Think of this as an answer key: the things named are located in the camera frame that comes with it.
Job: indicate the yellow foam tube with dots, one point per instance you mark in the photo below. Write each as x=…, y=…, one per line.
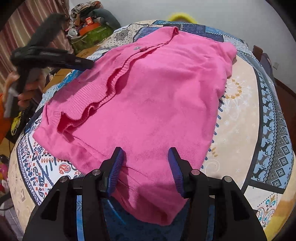
x=182, y=17

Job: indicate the pile of clothes and boxes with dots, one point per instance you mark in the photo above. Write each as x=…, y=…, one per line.
x=90, y=13

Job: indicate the person's left hand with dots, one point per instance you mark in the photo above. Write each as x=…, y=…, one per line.
x=28, y=91

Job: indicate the dark backpack on floor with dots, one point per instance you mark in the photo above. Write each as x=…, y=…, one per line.
x=264, y=60

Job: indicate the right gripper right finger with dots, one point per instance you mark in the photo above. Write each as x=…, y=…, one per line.
x=217, y=206

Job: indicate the pink knit cardigan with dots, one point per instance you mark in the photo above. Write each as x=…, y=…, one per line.
x=159, y=92

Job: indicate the striped pink beige curtain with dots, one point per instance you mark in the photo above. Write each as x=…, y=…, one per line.
x=20, y=26

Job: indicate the white wall socket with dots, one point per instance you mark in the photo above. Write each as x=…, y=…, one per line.
x=275, y=65

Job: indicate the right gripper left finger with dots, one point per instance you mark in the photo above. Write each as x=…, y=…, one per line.
x=56, y=217

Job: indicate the green fabric storage basket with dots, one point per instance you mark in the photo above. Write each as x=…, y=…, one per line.
x=91, y=38

